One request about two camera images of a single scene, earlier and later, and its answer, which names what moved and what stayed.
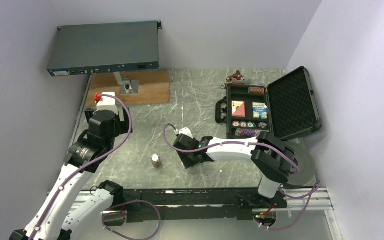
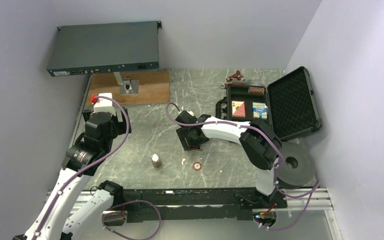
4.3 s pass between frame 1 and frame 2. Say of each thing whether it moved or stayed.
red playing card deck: stayed
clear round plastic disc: stayed
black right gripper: moved
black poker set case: stayed
